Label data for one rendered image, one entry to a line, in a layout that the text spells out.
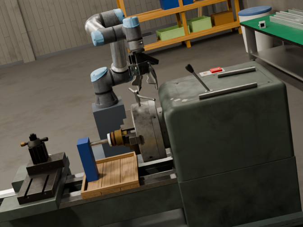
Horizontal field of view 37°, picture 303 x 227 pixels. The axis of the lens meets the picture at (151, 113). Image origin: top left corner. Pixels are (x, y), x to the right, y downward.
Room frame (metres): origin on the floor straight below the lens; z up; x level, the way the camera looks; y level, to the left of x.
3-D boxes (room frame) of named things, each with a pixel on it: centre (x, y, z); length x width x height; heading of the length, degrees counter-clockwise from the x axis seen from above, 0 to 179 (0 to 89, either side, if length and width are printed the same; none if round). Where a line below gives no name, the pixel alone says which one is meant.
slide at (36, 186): (2.23, 0.66, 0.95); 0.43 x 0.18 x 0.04; 179
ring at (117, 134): (2.21, 0.19, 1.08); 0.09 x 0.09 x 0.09; 89
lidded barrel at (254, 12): (7.45, -2.05, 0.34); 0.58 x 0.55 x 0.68; 5
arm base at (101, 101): (2.79, 0.27, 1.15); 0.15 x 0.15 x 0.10
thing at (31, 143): (2.29, 0.65, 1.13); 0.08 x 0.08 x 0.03
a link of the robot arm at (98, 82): (2.79, 0.26, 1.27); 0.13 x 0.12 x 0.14; 101
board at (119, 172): (2.21, 0.29, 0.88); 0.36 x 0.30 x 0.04; 179
